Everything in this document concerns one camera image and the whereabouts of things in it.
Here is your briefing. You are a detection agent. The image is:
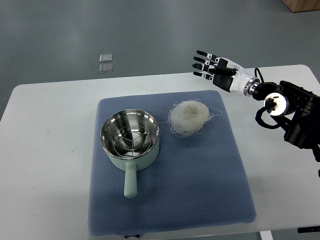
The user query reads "blue textured mat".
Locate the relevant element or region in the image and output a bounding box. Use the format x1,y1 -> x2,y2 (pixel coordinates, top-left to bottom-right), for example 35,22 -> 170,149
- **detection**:
88,90 -> 256,236

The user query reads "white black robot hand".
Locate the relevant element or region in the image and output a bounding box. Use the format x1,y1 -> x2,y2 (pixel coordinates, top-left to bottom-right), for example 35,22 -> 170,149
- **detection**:
192,50 -> 262,97

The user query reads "black bar under table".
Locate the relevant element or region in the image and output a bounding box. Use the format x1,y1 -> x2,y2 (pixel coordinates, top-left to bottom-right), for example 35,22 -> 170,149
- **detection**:
297,226 -> 320,234

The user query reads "white table leg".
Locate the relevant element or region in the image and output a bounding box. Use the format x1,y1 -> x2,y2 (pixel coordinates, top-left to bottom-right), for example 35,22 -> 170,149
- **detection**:
259,230 -> 274,240

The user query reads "wooden box corner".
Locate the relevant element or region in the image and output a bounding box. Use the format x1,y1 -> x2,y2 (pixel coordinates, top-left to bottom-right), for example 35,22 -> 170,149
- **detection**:
282,0 -> 320,13

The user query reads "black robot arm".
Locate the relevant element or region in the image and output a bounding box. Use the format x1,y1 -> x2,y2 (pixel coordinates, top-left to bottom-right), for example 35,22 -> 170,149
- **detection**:
248,80 -> 320,162

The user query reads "white vermicelli bundle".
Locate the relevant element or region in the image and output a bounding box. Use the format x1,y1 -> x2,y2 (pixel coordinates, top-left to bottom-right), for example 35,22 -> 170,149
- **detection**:
167,99 -> 223,138

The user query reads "upper floor plate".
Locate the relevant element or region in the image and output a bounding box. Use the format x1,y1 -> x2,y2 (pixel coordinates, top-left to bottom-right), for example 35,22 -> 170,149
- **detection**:
99,53 -> 113,63

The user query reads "mint green steel pot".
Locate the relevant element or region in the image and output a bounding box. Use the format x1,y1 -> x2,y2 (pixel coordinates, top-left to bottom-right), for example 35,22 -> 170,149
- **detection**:
100,109 -> 160,198

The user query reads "wire steamer rack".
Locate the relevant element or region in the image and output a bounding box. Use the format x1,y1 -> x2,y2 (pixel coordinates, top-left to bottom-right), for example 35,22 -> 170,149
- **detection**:
110,128 -> 153,159

